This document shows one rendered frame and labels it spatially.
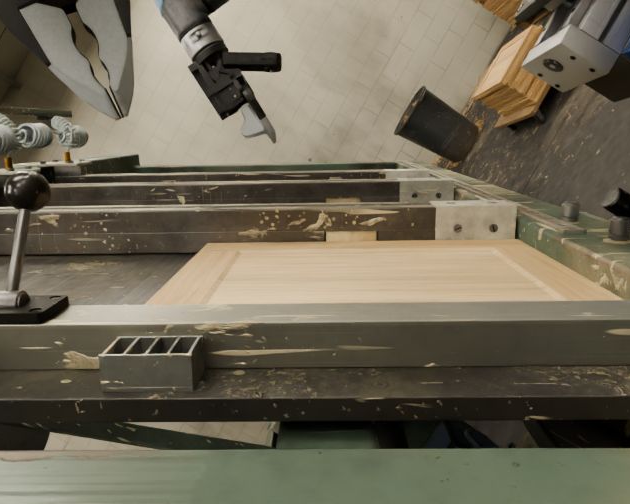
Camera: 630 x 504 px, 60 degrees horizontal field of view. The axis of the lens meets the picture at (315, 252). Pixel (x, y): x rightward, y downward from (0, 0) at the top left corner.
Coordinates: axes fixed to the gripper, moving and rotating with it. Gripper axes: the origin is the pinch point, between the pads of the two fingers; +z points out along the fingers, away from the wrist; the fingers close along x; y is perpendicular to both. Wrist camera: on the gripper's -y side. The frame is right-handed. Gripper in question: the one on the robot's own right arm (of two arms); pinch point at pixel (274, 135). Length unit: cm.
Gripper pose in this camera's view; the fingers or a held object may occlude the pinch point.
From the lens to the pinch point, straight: 111.0
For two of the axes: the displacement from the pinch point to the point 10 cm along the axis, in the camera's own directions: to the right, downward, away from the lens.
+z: 5.4, 8.4, 1.0
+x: 0.7, 0.7, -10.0
